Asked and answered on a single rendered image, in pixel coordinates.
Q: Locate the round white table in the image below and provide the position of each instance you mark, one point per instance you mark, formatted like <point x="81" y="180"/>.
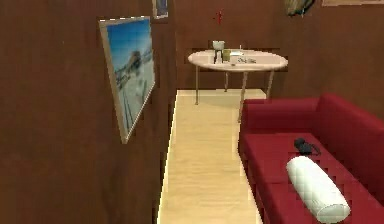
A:
<point x="240" y="62"/>

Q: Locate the small framed blue picture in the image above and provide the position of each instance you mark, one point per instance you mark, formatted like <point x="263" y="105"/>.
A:
<point x="161" y="7"/>

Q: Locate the red sofa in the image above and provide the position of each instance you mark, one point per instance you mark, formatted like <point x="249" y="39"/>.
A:
<point x="300" y="146"/>

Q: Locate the black remote control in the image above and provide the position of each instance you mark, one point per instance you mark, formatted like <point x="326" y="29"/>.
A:
<point x="305" y="145"/>

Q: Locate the small red wall object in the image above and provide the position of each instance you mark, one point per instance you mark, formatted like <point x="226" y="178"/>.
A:
<point x="219" y="16"/>

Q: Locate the large framed blue picture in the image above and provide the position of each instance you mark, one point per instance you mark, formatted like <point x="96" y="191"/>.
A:
<point x="131" y="70"/>

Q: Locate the pale framed wall picture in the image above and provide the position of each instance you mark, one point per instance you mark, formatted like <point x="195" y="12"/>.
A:
<point x="351" y="2"/>

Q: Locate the green cup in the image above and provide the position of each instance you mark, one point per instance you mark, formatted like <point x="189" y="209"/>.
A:
<point x="226" y="55"/>

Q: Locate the green hanging wall object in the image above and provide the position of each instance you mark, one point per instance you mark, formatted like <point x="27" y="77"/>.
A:
<point x="297" y="6"/>

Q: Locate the white bolster pillow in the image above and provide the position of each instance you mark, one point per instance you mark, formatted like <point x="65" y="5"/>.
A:
<point x="315" y="187"/>

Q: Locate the white flat book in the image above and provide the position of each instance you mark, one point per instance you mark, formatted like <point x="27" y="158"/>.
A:
<point x="247" y="60"/>

